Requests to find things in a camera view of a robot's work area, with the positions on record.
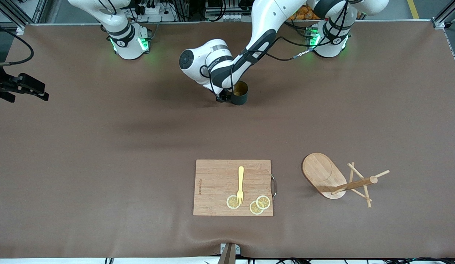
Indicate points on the yellow plastic fork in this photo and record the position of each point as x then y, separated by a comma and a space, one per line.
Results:
241, 176

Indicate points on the white power strip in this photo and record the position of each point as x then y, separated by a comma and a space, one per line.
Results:
163, 16

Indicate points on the lemon slice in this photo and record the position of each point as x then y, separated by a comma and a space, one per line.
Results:
254, 209
264, 202
231, 202

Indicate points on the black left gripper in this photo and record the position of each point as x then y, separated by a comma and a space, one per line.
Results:
223, 97

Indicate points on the wooden cutting board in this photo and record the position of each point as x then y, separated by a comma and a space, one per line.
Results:
216, 183

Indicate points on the grey socket strip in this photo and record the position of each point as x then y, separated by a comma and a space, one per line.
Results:
227, 17

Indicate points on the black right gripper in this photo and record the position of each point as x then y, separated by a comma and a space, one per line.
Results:
0, 85

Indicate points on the table cover mat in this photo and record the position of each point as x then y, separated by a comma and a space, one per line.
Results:
139, 128

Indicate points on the aluminium frame post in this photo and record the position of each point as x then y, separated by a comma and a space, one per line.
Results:
444, 20
33, 11

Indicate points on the teal mug with yellow interior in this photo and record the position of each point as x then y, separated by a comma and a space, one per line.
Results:
240, 99

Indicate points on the wooden mug rack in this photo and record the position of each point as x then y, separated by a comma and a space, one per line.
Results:
319, 170

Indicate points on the orange snack pile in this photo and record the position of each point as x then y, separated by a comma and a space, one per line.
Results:
304, 13

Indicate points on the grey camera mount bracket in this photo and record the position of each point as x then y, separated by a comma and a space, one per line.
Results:
229, 255

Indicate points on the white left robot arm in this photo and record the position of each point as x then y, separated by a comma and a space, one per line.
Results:
264, 22

